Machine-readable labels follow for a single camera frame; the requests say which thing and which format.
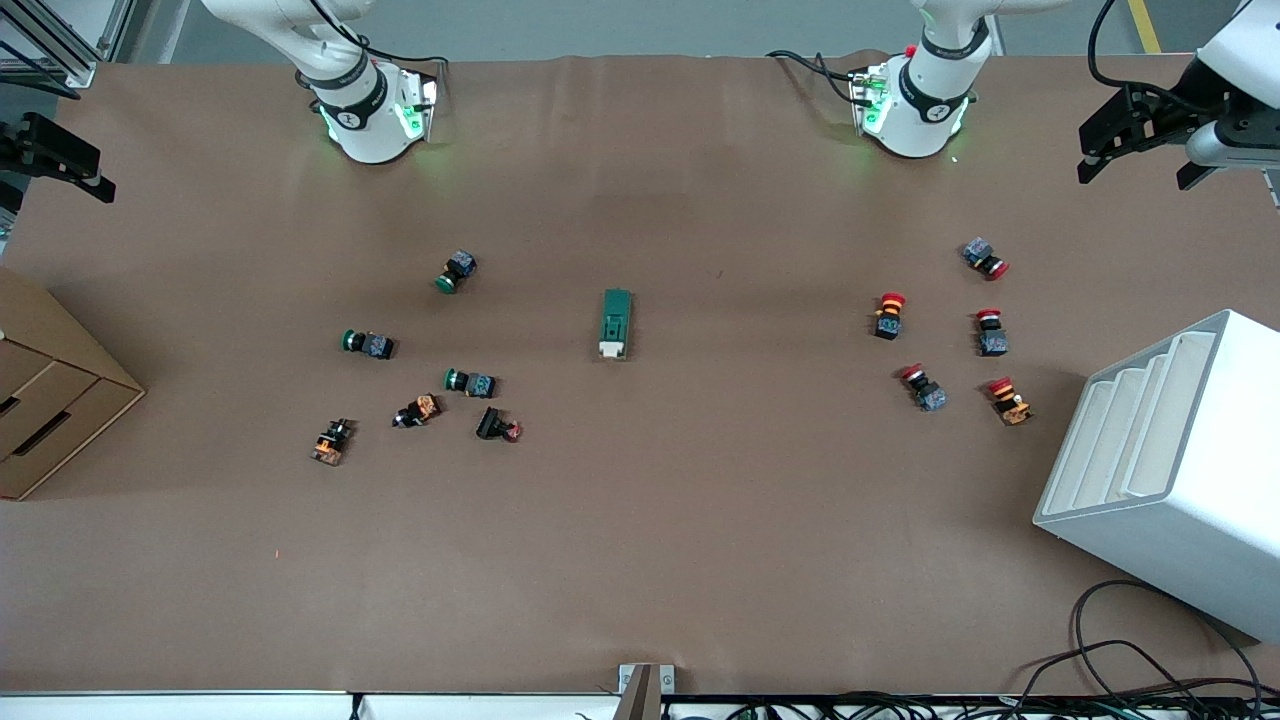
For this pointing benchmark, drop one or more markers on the black selector switch orange block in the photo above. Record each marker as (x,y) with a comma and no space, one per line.
(417,411)

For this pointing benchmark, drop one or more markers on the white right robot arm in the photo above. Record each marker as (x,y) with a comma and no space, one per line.
(365,130)

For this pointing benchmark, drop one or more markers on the white stepped bin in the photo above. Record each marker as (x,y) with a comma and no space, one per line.
(1180,520)

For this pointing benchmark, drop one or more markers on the metal table edge bracket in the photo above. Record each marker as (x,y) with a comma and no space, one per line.
(645,690)

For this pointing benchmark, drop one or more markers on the black and orange switch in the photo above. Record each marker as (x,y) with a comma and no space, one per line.
(332,441)

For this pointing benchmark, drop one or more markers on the red mushroom button grey block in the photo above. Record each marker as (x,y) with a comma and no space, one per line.
(986,258)
(924,387)
(991,332)

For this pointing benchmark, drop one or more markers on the white table edge rail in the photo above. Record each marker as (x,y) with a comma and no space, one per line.
(200,706)

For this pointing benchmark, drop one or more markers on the aluminium profile frame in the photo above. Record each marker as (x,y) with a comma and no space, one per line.
(50,40)

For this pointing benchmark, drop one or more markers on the red mushroom button orange block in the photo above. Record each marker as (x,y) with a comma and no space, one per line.
(888,315)
(1009,400)

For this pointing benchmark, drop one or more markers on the black square push button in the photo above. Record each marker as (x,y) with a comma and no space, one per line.
(498,426)

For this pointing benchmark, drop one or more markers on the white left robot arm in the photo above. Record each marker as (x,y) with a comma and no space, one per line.
(925,110)

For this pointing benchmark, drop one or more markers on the brown cardboard box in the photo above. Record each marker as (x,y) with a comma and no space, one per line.
(50,400)

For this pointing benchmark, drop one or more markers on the brown table cover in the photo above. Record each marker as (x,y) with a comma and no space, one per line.
(700,520)

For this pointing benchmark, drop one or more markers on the green mushroom push button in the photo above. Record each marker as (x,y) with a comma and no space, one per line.
(470,382)
(368,344)
(457,271)

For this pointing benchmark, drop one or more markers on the green load switch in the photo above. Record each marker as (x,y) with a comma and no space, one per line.
(616,320)

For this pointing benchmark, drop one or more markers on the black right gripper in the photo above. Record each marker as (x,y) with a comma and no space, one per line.
(30,146)

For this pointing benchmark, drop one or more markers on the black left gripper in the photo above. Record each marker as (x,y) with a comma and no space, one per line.
(1153,113)

